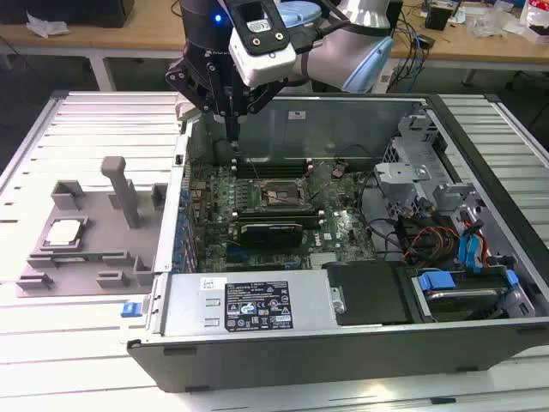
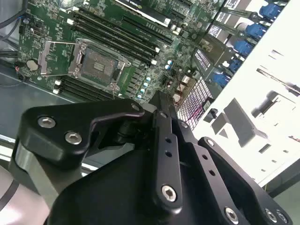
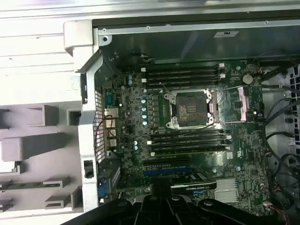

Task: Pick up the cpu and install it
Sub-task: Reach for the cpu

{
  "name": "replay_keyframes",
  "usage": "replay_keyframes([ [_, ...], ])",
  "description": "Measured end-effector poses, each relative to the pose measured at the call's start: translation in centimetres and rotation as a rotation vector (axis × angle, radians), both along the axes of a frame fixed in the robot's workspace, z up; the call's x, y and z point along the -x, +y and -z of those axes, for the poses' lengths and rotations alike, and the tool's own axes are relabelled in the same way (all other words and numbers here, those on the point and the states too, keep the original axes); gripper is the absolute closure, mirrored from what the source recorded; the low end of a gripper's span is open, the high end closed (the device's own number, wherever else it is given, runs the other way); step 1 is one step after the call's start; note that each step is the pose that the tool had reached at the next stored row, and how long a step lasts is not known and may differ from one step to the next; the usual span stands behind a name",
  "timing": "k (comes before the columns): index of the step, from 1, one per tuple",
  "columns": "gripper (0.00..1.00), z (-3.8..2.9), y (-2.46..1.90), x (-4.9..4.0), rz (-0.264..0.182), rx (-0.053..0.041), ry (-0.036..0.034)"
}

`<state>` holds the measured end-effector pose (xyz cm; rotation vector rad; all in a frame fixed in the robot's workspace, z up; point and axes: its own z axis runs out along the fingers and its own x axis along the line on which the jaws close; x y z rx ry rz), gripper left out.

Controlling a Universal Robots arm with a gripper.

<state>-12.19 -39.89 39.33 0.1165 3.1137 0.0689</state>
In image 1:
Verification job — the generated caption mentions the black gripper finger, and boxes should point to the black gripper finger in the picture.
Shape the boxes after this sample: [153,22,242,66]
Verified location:
[233,79,285,145]
[165,59,235,145]

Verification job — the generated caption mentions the metal socket cover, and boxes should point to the metal socket cover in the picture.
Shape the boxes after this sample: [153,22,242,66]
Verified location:
[298,173,317,207]

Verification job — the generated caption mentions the silver CPU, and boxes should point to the silver CPU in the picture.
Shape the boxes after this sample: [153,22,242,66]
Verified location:
[45,220,83,246]

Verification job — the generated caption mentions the CPU socket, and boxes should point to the CPU socket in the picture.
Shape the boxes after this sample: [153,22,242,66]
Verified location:
[256,176,312,208]

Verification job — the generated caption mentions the grey case latch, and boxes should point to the grey case latch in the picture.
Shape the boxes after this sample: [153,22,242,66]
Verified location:
[175,97,202,122]

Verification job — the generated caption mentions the black graphics card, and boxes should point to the black graphics card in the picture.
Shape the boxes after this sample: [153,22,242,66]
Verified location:
[234,218,306,250]

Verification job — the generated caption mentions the crumpled white plastic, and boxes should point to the crumpled white plastic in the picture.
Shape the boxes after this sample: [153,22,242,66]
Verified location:
[25,11,70,39]

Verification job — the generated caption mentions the black computer tower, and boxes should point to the black computer tower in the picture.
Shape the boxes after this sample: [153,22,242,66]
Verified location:
[388,0,405,49]

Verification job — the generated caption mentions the silver metal drive cage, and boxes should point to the silver metal drive cage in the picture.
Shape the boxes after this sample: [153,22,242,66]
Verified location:
[371,113,477,224]

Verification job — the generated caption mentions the green motherboard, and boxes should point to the green motherboard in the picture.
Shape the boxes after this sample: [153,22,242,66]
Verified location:
[182,158,378,274]

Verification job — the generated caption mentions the black expansion slot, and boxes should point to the black expansion slot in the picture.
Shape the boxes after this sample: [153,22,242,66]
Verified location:
[225,256,304,270]

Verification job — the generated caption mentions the silver chipset heatsink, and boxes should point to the silver chipset heatsink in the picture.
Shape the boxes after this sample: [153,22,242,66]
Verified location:
[311,252,341,270]

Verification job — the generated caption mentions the grey parts rack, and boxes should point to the grey parts rack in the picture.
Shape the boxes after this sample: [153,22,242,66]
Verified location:
[15,156,171,298]

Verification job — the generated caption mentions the small black box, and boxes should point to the small black box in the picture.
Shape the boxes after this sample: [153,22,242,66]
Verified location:
[424,3,459,31]

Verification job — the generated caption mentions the green RAM stick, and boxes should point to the green RAM stick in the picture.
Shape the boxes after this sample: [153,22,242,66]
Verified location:
[51,251,108,261]

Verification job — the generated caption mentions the black rating label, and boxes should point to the black rating label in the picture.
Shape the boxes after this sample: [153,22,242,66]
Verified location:
[225,281,294,331]

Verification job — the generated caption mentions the silver power supply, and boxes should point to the silver power supply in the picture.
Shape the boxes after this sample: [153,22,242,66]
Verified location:
[160,270,338,336]

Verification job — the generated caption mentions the black plastic shroud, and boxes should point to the black plastic shroud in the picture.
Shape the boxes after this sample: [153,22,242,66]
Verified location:
[321,261,413,326]

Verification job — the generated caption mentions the clear plastic bags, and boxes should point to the clear plastic bags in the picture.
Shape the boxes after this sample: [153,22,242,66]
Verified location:
[465,8,522,39]

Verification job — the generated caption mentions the black open PC case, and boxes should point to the black open PC case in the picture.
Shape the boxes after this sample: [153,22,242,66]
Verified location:
[126,92,549,394]

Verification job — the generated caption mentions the red white bag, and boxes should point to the red white bag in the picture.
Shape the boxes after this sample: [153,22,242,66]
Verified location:
[518,0,549,44]

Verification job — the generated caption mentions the hard disk in blue carrier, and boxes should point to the hard disk in blue carrier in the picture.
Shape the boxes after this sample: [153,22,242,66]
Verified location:
[412,269,522,323]

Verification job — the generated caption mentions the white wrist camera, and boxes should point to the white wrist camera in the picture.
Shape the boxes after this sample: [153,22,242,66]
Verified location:
[225,0,298,88]

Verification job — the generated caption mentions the black camera cable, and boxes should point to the black camera cable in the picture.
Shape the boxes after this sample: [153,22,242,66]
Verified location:
[294,0,359,52]

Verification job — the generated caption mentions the blue cable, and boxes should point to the blue cable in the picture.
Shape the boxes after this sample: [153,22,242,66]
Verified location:
[405,16,428,94]

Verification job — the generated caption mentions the red yellow wire bundle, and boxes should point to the red yellow wire bundle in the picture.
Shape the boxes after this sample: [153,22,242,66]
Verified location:
[401,214,462,265]

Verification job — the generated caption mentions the blue flat wire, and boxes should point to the blue flat wire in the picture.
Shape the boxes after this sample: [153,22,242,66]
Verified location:
[456,231,488,270]

